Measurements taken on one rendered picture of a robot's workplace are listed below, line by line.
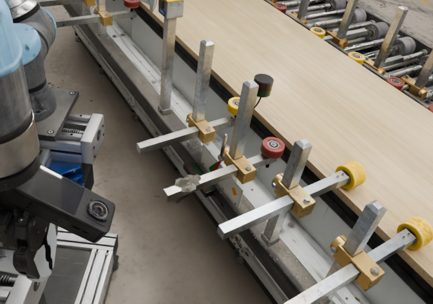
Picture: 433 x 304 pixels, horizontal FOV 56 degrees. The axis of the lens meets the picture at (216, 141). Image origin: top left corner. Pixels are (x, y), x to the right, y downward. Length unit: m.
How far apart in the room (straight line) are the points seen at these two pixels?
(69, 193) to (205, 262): 1.73
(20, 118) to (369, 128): 1.44
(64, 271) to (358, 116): 1.36
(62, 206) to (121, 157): 2.18
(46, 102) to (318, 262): 1.02
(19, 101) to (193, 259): 1.85
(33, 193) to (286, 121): 1.22
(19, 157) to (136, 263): 1.77
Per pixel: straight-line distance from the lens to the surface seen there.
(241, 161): 1.39
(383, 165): 1.53
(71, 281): 1.88
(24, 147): 0.40
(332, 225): 1.47
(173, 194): 1.27
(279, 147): 1.43
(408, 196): 1.47
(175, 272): 2.12
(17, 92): 0.37
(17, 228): 0.47
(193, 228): 2.27
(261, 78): 1.26
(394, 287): 1.41
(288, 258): 1.39
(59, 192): 0.46
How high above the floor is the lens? 1.81
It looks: 40 degrees down
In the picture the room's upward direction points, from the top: 10 degrees clockwise
